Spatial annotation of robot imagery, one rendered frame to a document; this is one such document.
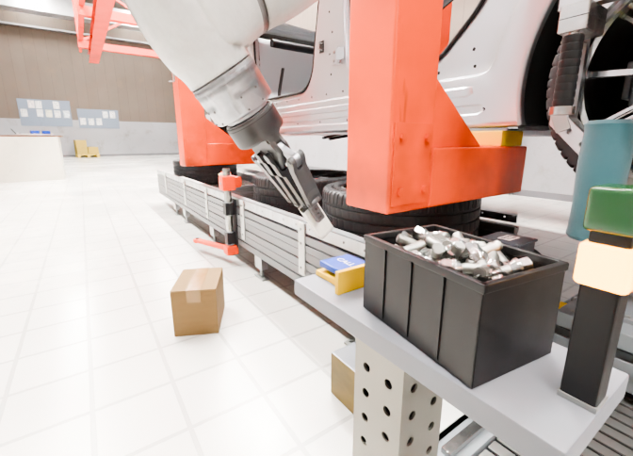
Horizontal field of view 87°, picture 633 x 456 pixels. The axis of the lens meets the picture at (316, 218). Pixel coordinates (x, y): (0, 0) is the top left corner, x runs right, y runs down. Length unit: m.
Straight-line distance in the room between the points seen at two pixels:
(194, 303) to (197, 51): 1.02
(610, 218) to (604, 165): 0.55
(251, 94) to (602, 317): 0.43
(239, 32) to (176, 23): 0.07
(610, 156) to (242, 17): 0.76
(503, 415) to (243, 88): 0.44
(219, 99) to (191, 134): 2.13
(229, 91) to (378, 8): 0.54
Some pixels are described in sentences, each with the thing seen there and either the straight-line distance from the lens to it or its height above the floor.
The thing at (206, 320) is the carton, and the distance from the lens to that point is 1.35.
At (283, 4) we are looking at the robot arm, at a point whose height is 0.86.
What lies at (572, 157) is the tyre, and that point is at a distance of 1.16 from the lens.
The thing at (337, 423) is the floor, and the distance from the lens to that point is 1.00.
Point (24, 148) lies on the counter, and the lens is 7.82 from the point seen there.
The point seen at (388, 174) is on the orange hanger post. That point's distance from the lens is 0.83.
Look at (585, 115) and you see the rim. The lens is 1.16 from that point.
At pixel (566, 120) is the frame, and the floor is 0.75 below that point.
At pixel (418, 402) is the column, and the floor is 0.32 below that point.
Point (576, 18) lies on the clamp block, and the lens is 0.88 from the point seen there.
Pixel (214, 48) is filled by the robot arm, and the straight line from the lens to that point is 0.44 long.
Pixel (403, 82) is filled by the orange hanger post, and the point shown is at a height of 0.83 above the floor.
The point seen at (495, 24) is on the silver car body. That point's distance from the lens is 1.36.
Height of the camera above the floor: 0.70
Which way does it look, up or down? 13 degrees down
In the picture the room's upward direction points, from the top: straight up
